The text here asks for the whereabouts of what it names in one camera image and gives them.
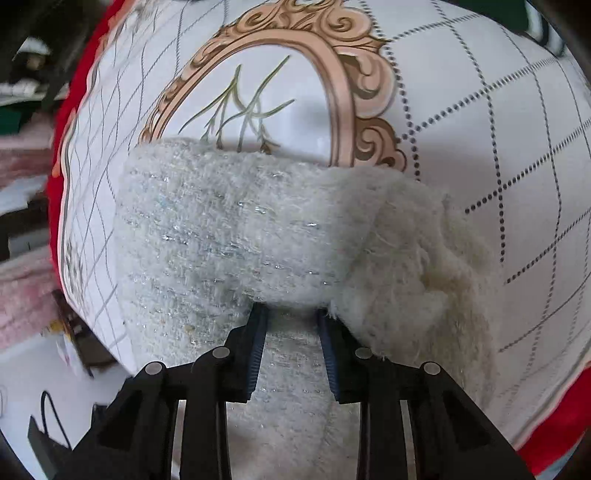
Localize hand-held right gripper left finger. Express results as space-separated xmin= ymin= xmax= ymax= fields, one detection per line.
xmin=55 ymin=302 xmax=269 ymax=480

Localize black charger with cable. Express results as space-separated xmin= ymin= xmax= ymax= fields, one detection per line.
xmin=28 ymin=390 xmax=75 ymax=468

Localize white grid printed cloth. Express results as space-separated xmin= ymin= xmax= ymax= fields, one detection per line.
xmin=60 ymin=0 xmax=591 ymax=450

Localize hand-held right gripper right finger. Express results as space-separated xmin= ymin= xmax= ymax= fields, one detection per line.
xmin=316 ymin=308 xmax=536 ymax=480

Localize pink fuzzy cloth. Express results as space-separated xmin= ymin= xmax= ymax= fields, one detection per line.
xmin=0 ymin=258 xmax=62 ymax=352

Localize white fuzzy jacket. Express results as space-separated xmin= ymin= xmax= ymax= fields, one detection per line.
xmin=113 ymin=137 xmax=502 ymax=480

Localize red floral blanket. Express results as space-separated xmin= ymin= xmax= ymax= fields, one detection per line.
xmin=46 ymin=0 xmax=591 ymax=478

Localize green pants with white stripes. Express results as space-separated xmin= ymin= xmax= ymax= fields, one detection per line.
xmin=480 ymin=0 xmax=570 ymax=57

